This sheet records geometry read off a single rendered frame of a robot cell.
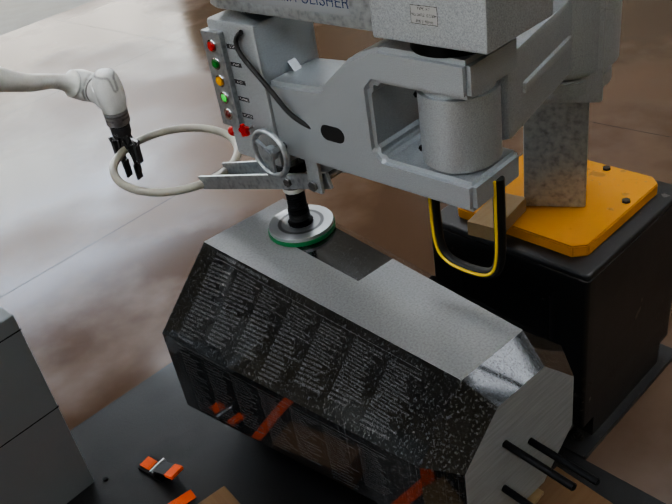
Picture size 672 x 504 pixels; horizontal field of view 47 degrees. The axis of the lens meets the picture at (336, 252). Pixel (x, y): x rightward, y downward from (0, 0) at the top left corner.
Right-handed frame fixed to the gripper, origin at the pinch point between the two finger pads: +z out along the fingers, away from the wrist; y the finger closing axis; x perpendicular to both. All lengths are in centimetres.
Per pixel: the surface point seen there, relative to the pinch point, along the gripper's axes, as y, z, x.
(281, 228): 82, -7, -22
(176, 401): 29, 80, -41
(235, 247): 70, -4, -33
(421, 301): 138, -10, -42
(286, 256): 89, -6, -33
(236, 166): 53, -13, -3
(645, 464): 201, 69, -10
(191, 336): 64, 16, -57
